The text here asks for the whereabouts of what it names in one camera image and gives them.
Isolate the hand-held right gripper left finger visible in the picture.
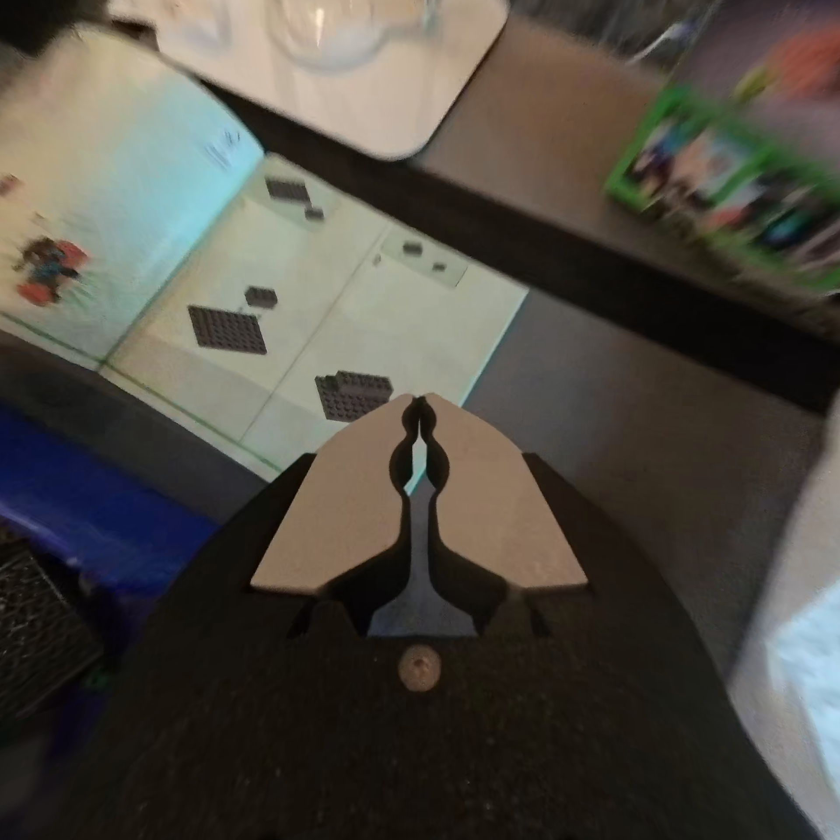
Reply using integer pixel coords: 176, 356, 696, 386
251, 394, 421, 592

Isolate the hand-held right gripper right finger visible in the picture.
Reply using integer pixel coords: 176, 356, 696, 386
423, 392, 589, 592

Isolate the blue plastic bin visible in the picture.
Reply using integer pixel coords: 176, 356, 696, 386
0, 400, 221, 756

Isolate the building instruction booklet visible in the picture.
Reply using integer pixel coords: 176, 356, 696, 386
0, 26, 529, 473

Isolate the white printed paper bag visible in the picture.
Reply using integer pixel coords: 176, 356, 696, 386
728, 394, 840, 840

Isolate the grey desk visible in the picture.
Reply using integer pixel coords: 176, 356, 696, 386
0, 289, 840, 840

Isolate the dark desk with wooden edge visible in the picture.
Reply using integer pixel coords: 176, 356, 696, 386
197, 13, 840, 414

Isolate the heap of dark grey bricks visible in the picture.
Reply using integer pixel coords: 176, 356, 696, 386
0, 525, 102, 723

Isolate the green toy set box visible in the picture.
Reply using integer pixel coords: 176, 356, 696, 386
604, 85, 840, 296

